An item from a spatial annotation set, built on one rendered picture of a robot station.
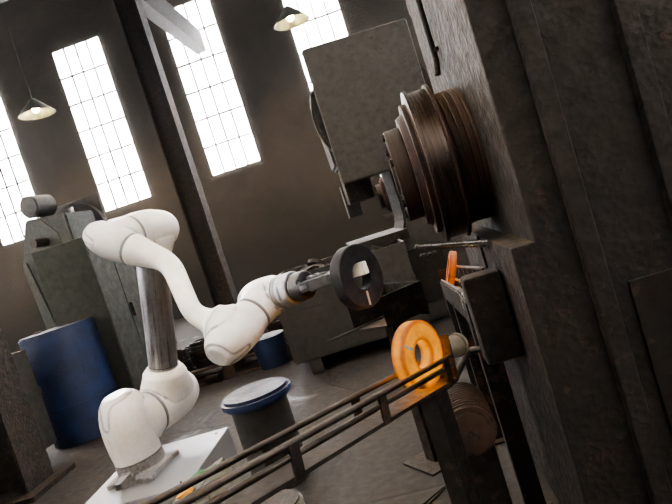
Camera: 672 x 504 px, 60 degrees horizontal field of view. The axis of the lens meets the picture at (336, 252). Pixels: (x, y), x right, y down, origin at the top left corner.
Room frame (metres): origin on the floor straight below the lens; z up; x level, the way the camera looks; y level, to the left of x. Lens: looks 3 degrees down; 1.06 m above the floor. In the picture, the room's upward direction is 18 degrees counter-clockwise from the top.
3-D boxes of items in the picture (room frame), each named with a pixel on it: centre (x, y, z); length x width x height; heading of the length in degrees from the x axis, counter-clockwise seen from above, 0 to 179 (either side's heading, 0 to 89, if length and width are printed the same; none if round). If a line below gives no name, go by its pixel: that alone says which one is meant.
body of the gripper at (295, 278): (1.47, 0.09, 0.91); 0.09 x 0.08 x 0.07; 49
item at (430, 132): (1.77, -0.36, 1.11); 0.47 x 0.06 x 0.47; 173
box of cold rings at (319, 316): (4.58, 0.01, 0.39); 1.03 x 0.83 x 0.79; 87
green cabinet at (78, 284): (4.97, 2.03, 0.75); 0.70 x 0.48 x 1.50; 173
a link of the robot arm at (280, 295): (1.52, 0.14, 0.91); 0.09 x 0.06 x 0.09; 139
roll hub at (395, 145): (1.78, -0.26, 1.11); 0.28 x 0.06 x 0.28; 173
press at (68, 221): (8.89, 3.79, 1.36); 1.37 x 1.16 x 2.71; 73
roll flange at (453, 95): (1.76, -0.44, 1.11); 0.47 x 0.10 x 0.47; 173
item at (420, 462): (2.32, -0.13, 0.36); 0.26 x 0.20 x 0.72; 28
